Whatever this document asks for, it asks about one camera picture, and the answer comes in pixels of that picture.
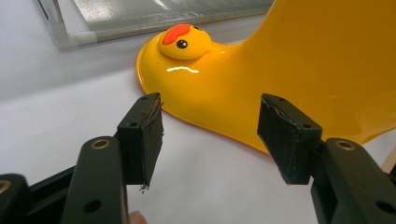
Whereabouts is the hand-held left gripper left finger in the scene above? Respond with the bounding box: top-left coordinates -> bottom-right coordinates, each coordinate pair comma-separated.
60,92 -> 164,224

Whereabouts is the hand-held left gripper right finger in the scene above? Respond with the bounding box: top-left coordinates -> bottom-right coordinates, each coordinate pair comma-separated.
257,92 -> 396,224

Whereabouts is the yellow rubber rain boot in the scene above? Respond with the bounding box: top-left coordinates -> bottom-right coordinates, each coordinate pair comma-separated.
135,0 -> 396,156

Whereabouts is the metal wire shelf rack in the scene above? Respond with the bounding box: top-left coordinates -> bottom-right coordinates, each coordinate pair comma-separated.
36,0 -> 276,50

